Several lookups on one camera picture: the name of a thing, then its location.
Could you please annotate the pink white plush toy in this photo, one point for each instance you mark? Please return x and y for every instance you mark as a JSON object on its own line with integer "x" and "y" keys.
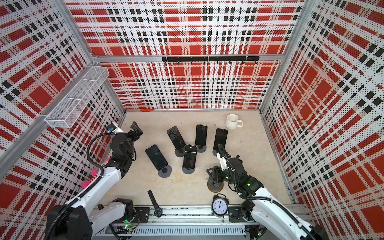
{"x": 95, "y": 174}

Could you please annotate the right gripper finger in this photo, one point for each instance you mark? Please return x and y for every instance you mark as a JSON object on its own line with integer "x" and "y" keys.
{"x": 212, "y": 181}
{"x": 214, "y": 171}

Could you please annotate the black phone far left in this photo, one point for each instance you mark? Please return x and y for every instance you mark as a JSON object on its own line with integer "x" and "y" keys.
{"x": 156, "y": 157}

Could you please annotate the grey stand back centre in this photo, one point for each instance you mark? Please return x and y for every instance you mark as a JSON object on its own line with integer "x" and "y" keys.
{"x": 201, "y": 149}

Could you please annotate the grey stand far left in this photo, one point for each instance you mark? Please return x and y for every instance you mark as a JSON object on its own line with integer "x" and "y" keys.
{"x": 165, "y": 172}

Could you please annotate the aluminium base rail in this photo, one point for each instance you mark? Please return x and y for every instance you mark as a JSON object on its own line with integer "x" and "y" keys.
{"x": 192, "y": 219}

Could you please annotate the green phone back centre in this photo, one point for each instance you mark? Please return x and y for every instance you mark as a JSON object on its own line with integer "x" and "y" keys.
{"x": 201, "y": 135}

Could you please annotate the white ceramic mug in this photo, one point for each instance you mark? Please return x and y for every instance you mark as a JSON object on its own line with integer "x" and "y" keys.
{"x": 233, "y": 122}

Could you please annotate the black wrist watch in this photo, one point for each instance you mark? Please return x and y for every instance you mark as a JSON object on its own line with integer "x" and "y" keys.
{"x": 158, "y": 211}

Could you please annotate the black phone back right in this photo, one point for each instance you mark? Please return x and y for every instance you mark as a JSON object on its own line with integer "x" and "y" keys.
{"x": 220, "y": 138}

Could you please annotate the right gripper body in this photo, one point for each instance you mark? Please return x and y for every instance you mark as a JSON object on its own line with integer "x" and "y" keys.
{"x": 225, "y": 177}

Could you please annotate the purple phone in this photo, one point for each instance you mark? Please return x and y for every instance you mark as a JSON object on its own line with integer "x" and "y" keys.
{"x": 190, "y": 157}

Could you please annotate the grey stand back left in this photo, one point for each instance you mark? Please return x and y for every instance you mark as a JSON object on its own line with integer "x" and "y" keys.
{"x": 180, "y": 153}

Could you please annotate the black hook rail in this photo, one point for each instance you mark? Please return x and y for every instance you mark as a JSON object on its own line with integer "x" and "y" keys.
{"x": 211, "y": 59}

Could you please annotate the black alarm clock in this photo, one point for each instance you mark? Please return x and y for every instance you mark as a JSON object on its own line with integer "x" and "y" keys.
{"x": 220, "y": 205}

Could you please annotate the grey stand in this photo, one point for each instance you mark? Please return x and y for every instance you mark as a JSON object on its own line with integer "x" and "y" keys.
{"x": 180, "y": 153}
{"x": 201, "y": 149}
{"x": 165, "y": 172}

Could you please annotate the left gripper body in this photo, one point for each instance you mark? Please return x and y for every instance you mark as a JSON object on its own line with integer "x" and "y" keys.
{"x": 131, "y": 150}

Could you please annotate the black phone back left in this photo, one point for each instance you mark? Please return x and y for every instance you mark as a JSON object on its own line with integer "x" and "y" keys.
{"x": 176, "y": 138}

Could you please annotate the black phone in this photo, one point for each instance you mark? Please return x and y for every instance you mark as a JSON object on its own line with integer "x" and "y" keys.
{"x": 220, "y": 138}
{"x": 156, "y": 157}
{"x": 176, "y": 138}

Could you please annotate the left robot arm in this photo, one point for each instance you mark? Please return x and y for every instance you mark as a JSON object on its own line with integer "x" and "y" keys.
{"x": 89, "y": 197}

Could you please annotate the white wire mesh basket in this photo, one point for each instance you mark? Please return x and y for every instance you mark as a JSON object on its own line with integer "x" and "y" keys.
{"x": 68, "y": 110}

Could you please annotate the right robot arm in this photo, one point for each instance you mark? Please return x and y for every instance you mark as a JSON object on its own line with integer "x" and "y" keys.
{"x": 259, "y": 203}

